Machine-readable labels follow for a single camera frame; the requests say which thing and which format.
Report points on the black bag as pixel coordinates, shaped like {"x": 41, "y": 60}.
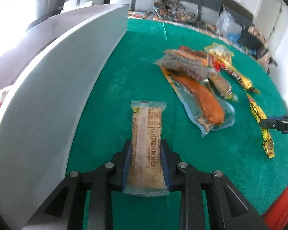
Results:
{"x": 250, "y": 39}

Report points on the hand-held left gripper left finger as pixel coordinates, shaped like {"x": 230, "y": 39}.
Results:
{"x": 127, "y": 163}

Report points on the yellow-edged egg snack packet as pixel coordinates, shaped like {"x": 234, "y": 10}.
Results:
{"x": 220, "y": 50}

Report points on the long yellow stick packet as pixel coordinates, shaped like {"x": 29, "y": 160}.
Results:
{"x": 240, "y": 77}

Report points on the dark floral patterned cloth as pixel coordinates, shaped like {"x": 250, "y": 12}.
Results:
{"x": 175, "y": 10}

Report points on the beige snack bar packet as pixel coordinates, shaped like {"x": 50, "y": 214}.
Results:
{"x": 144, "y": 136}

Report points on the small brown snack packet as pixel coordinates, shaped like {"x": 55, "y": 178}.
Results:
{"x": 219, "y": 83}

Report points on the orange sausage packet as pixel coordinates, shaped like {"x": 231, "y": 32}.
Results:
{"x": 206, "y": 100}

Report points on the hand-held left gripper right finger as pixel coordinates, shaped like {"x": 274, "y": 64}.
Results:
{"x": 165, "y": 165}

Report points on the blue cloth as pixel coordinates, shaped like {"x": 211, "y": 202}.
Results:
{"x": 234, "y": 37}

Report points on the red fish snack packet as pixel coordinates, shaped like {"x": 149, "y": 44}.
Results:
{"x": 194, "y": 53}

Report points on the red object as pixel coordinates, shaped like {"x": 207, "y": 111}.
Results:
{"x": 284, "y": 206}

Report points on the beige patterned cloth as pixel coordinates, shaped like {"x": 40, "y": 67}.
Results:
{"x": 259, "y": 32}

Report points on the grey storage box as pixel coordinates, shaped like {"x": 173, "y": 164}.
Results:
{"x": 50, "y": 88}

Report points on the clear plastic bag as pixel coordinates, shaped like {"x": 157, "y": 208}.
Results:
{"x": 225, "y": 21}

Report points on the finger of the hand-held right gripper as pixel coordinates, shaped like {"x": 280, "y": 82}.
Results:
{"x": 270, "y": 123}

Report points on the yellow strip snack packet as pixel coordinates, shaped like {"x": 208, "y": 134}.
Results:
{"x": 256, "y": 110}

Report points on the clear brown meat snack packet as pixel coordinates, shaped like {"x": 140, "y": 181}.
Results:
{"x": 182, "y": 64}

